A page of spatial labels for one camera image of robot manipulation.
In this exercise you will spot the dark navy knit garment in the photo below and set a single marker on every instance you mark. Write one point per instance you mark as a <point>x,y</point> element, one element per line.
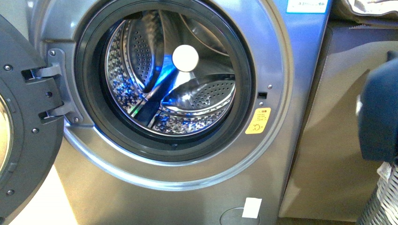
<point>378,116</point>

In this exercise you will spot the grey front-load washing machine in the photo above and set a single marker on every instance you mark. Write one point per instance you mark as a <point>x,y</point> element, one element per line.
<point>147,144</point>

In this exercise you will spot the round washing machine door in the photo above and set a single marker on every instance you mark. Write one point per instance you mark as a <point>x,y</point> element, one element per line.
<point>29,92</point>

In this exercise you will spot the white round drum hub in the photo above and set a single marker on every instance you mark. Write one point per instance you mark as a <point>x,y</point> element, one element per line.
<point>185,58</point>

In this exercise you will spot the orange warning sticker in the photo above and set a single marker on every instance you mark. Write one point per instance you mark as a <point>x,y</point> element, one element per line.
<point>258,121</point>

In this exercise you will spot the round drain filter cover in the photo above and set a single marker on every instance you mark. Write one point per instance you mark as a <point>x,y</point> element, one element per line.
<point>234,217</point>

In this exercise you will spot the blue white energy label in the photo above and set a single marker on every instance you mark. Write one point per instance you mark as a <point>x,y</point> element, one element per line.
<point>307,6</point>

